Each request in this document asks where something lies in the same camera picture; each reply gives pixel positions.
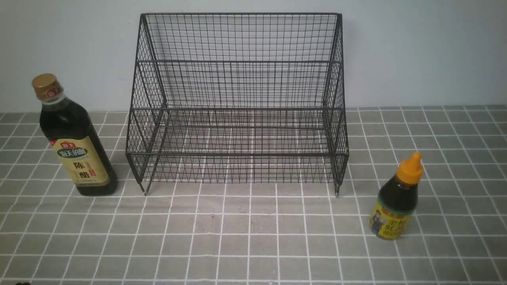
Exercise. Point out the dark vinegar bottle gold cap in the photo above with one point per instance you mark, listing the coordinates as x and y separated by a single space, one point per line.
69 129

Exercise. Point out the oyster sauce bottle orange cap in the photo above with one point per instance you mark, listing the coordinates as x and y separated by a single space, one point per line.
397 200

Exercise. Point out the black wire mesh shelf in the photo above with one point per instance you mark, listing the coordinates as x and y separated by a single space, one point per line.
238 97

